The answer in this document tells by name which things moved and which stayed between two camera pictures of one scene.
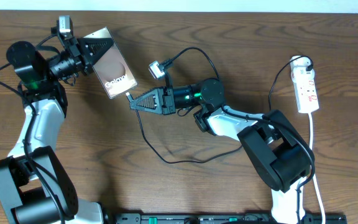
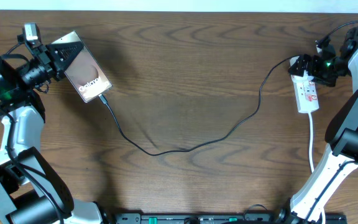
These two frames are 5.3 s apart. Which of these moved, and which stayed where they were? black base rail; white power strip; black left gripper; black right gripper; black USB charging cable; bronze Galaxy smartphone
Moved: bronze Galaxy smartphone; black left gripper; black right gripper; black USB charging cable
Stayed: black base rail; white power strip
